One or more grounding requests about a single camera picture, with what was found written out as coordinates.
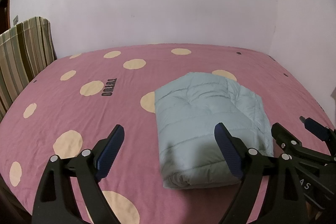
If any brown wooden door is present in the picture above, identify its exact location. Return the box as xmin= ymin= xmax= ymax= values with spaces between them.
xmin=0 ymin=0 xmax=11 ymax=38

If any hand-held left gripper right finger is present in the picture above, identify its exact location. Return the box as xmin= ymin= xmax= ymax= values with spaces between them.
xmin=214 ymin=122 xmax=310 ymax=224

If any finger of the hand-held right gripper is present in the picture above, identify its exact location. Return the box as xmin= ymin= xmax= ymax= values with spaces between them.
xmin=299 ymin=116 xmax=336 ymax=155
xmin=271 ymin=123 xmax=328 ymax=164

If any pink polka dot bed sheet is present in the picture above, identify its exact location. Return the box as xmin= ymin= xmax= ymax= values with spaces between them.
xmin=0 ymin=43 xmax=336 ymax=224

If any light blue puffer jacket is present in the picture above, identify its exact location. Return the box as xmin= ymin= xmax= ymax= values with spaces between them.
xmin=154 ymin=72 xmax=275 ymax=189

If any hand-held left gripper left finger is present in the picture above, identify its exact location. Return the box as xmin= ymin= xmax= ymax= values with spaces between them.
xmin=31 ymin=124 xmax=125 ymax=224

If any striped headboard cushion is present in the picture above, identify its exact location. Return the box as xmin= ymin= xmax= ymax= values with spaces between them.
xmin=0 ymin=17 xmax=57 ymax=119

